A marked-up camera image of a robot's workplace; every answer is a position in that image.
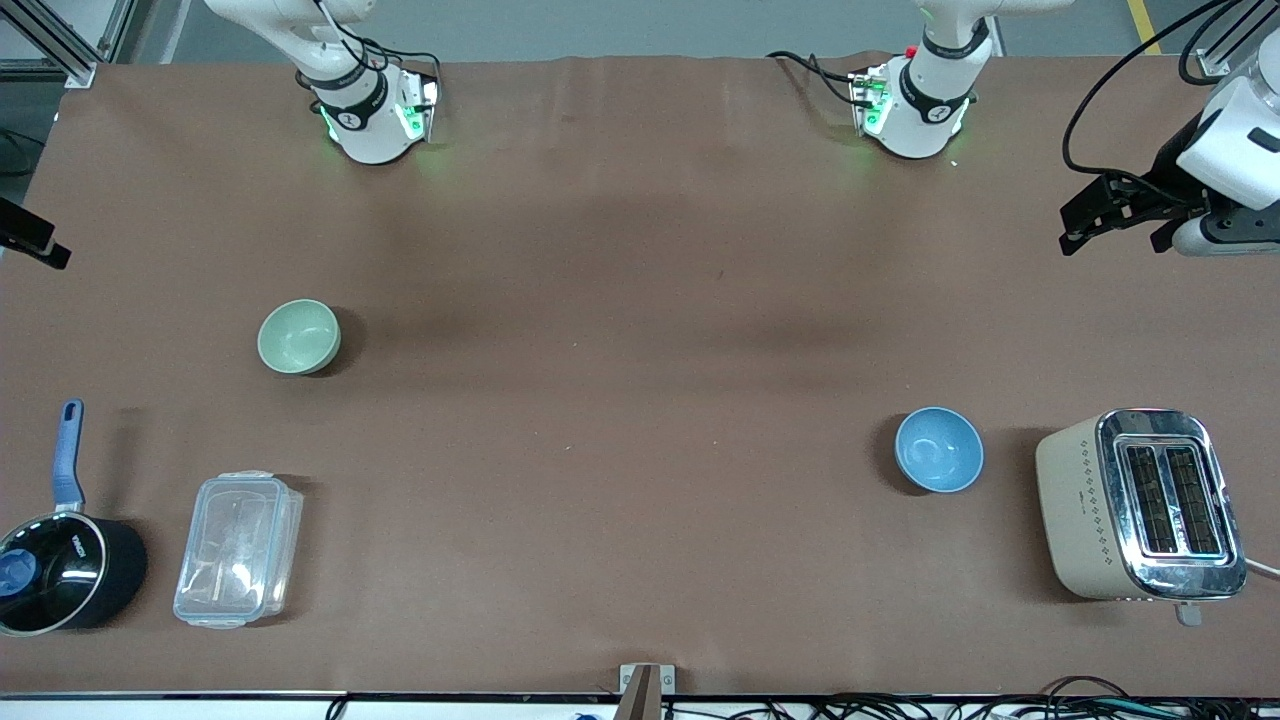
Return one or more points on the green bowl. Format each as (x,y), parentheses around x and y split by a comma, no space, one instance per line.
(298,338)

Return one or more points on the brown table mat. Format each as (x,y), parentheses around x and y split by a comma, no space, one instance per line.
(640,250)

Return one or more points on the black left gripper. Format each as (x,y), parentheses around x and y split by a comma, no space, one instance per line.
(1172,168)

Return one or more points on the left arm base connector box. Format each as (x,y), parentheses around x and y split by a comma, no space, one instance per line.
(868,100)

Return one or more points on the metal table bracket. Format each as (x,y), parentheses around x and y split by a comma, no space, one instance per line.
(645,685)

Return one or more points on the beige chrome toaster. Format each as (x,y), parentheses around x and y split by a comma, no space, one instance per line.
(1085,510)

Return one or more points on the blue bowl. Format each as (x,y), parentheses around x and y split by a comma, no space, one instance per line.
(938,450)

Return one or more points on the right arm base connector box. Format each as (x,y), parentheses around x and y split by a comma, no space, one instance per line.
(422,105)

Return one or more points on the clear plastic food container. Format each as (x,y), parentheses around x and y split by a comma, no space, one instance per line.
(238,550)

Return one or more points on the glass lid blue knob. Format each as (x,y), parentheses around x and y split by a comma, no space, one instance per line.
(55,570)

